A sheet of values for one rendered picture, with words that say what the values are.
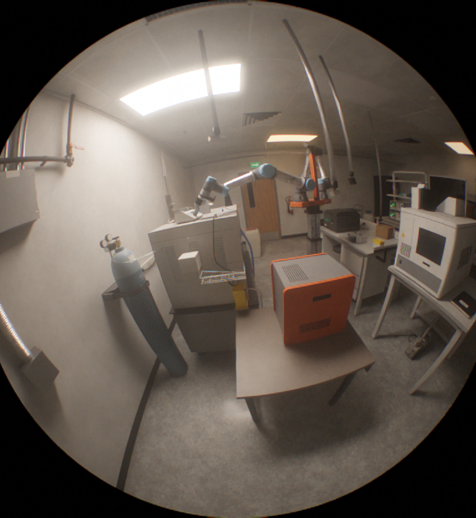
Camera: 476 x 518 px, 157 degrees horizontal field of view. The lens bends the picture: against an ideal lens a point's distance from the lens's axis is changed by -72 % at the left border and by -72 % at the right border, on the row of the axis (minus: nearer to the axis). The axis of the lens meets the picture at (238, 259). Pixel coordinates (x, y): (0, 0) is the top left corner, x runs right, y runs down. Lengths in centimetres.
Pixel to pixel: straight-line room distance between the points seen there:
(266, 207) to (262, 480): 551
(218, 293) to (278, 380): 83
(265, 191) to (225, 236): 413
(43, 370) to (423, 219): 242
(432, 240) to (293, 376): 127
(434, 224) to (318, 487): 194
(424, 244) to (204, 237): 164
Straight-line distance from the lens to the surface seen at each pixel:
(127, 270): 130
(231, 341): 178
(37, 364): 112
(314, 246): 195
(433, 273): 150
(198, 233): 125
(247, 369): 104
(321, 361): 107
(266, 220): 533
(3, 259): 119
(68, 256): 138
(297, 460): 161
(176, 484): 176
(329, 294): 96
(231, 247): 125
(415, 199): 175
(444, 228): 141
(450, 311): 150
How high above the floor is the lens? 159
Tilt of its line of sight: 22 degrees down
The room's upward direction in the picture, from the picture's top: 9 degrees counter-clockwise
